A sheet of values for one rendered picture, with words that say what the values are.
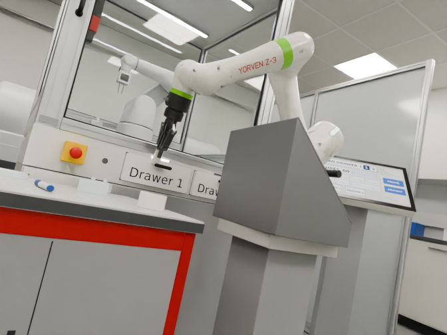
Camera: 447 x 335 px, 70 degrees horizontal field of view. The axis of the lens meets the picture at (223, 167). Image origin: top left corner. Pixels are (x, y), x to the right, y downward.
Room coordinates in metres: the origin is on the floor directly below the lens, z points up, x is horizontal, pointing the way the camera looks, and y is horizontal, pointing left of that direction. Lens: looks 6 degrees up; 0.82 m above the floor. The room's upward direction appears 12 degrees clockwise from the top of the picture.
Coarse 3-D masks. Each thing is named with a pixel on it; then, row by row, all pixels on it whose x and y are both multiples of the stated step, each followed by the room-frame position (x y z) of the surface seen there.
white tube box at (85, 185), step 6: (84, 180) 0.94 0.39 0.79; (90, 180) 0.94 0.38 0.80; (78, 186) 0.94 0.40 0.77; (84, 186) 0.94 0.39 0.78; (90, 186) 0.95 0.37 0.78; (96, 186) 0.95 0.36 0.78; (102, 186) 0.96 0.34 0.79; (108, 186) 0.96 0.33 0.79; (90, 192) 0.95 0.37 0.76; (96, 192) 0.95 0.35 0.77; (102, 192) 0.96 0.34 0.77
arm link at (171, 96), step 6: (168, 96) 1.17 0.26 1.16; (174, 96) 1.16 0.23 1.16; (180, 96) 1.15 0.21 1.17; (168, 102) 1.17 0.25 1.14; (174, 102) 1.16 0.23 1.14; (180, 102) 1.16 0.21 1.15; (186, 102) 1.17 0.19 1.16; (174, 108) 1.17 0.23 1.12; (180, 108) 1.17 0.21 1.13; (186, 108) 1.19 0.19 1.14
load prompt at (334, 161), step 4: (332, 160) 1.69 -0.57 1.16; (336, 160) 1.69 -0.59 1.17; (340, 160) 1.69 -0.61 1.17; (344, 160) 1.69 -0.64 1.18; (336, 164) 1.67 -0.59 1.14; (340, 164) 1.67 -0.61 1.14; (344, 164) 1.67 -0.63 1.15; (348, 164) 1.67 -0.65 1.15; (352, 164) 1.67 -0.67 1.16; (356, 164) 1.67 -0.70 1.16; (360, 164) 1.67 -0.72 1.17; (364, 164) 1.68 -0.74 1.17; (356, 168) 1.65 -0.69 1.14; (360, 168) 1.65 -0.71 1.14; (364, 168) 1.65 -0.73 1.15; (368, 168) 1.66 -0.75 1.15; (372, 168) 1.66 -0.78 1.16; (376, 168) 1.66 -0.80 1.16; (376, 172) 1.64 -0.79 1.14
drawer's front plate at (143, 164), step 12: (132, 156) 1.24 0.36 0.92; (132, 168) 1.24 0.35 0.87; (144, 168) 1.27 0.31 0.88; (156, 168) 1.30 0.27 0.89; (180, 168) 1.36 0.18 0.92; (132, 180) 1.25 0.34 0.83; (144, 180) 1.28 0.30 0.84; (156, 180) 1.30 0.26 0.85; (168, 180) 1.33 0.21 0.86; (180, 192) 1.37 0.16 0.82
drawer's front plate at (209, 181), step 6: (198, 174) 1.41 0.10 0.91; (204, 174) 1.42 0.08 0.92; (210, 174) 1.44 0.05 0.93; (192, 180) 1.41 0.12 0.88; (198, 180) 1.41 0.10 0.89; (204, 180) 1.43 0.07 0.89; (210, 180) 1.45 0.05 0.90; (216, 180) 1.46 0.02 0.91; (192, 186) 1.40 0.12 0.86; (198, 186) 1.41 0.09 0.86; (204, 186) 1.43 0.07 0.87; (210, 186) 1.45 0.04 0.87; (216, 186) 1.47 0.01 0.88; (192, 192) 1.40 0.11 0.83; (198, 192) 1.42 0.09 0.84; (204, 192) 1.44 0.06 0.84; (210, 192) 1.45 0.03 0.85; (210, 198) 1.46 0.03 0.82
